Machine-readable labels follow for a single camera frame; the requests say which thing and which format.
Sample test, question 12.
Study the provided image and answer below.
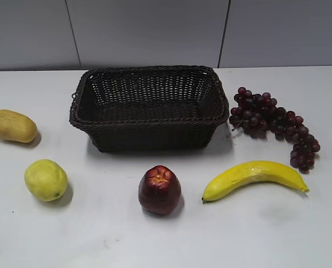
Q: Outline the dark red grape bunch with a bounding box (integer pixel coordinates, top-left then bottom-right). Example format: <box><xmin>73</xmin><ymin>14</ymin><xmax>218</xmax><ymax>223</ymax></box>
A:
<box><xmin>229</xmin><ymin>87</ymin><xmax>321</xmax><ymax>174</ymax></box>

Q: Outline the black wicker basket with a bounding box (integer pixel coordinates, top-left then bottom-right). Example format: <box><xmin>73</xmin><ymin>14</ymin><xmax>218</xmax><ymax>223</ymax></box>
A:
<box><xmin>69</xmin><ymin>65</ymin><xmax>229</xmax><ymax>152</ymax></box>

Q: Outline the dark red apple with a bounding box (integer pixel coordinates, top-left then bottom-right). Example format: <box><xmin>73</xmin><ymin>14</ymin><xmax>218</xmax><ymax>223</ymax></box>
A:
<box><xmin>138</xmin><ymin>165</ymin><xmax>181</xmax><ymax>216</ymax></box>

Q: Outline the yellow banana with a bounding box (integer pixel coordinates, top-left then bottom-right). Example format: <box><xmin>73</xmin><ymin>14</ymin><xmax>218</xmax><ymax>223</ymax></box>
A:
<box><xmin>202</xmin><ymin>161</ymin><xmax>310</xmax><ymax>202</ymax></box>

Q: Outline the yellow-green lemon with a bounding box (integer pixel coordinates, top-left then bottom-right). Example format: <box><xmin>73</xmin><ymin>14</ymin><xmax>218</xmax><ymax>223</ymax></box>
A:
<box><xmin>24</xmin><ymin>159</ymin><xmax>68</xmax><ymax>202</ymax></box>

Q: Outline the yellow-brown potato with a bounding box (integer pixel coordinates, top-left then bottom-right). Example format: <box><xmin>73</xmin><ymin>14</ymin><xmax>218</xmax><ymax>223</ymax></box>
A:
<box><xmin>0</xmin><ymin>109</ymin><xmax>38</xmax><ymax>143</ymax></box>

